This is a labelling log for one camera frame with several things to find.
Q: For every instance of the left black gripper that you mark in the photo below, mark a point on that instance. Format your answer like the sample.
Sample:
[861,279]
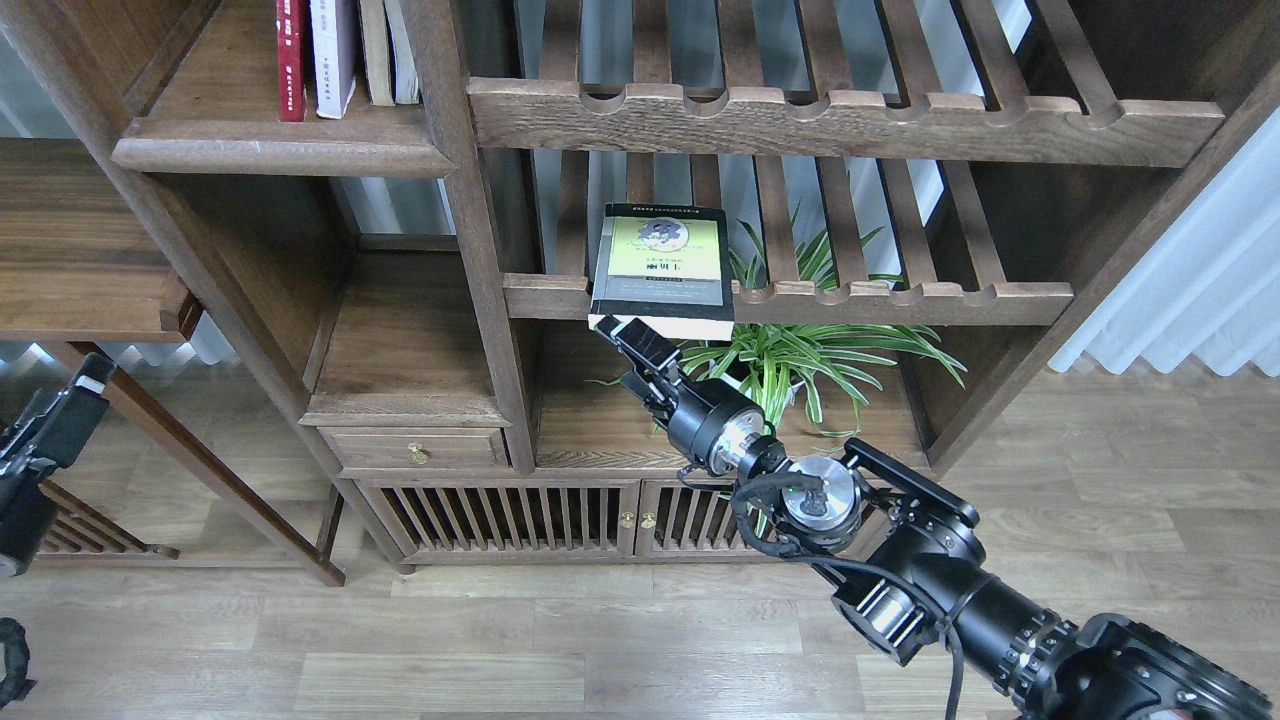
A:
[50,433]

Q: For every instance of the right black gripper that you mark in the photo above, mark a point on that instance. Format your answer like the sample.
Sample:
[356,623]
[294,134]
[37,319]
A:
[712,424]

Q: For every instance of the black and yellow book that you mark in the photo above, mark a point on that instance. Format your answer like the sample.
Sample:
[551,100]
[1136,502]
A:
[668,265]

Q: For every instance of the pale lilac cover book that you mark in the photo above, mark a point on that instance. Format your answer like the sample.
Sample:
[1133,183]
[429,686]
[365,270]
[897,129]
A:
[335,35]

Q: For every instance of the red cover book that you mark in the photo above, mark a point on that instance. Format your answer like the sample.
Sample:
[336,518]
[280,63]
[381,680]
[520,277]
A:
[291,28]

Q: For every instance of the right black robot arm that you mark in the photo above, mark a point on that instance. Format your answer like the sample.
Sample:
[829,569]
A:
[905,563]

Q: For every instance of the white plant pot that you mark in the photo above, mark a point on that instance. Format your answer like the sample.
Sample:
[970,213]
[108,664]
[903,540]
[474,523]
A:
[772,389]

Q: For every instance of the slatted wooden rack left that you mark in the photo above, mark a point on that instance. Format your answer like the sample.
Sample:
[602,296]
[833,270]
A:
[81,533]

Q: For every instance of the green spider plant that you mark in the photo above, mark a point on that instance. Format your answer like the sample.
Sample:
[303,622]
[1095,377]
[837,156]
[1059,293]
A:
[840,354]

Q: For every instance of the wooden side table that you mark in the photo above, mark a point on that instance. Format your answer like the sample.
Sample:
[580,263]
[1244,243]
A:
[79,270]

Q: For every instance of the brass drawer knob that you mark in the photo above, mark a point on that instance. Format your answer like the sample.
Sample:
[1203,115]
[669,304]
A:
[417,454]

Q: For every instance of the dark wooden bookshelf cabinet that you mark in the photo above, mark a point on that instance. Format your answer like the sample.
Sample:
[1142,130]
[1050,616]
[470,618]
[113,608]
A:
[420,273]

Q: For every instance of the white upright book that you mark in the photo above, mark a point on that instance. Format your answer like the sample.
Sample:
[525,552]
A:
[406,90]

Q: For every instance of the beige upright book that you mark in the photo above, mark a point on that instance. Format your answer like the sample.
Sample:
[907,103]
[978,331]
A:
[375,34]

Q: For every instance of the white curtain right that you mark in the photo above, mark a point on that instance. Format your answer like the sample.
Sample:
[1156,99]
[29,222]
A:
[1209,288]

